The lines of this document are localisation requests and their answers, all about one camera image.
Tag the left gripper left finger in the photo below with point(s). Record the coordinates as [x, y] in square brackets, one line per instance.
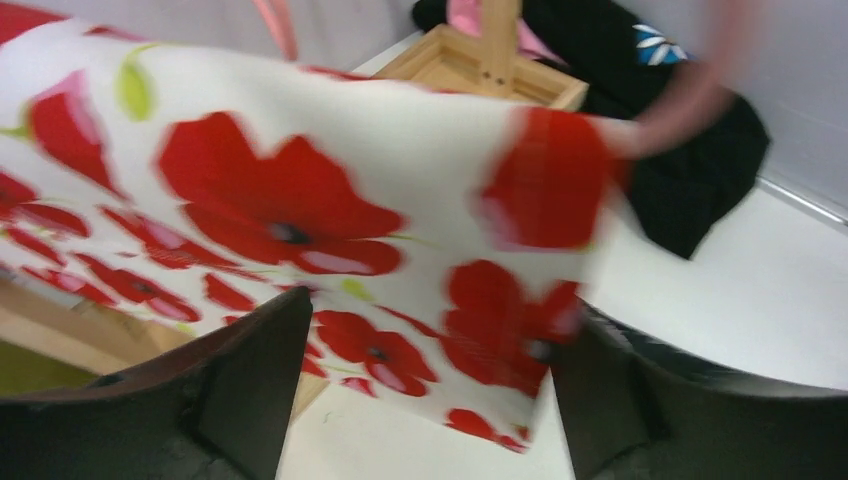
[216, 408]

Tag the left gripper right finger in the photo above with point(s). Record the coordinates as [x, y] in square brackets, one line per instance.
[635, 407]

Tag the black garment with flower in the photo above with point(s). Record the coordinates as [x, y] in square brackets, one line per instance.
[657, 122]

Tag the wooden clothes rack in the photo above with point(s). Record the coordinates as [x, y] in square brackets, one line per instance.
[490, 66]

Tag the red poppy print garment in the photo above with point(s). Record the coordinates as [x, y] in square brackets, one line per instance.
[318, 218]

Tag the green plastic basket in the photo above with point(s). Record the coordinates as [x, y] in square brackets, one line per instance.
[24, 371]

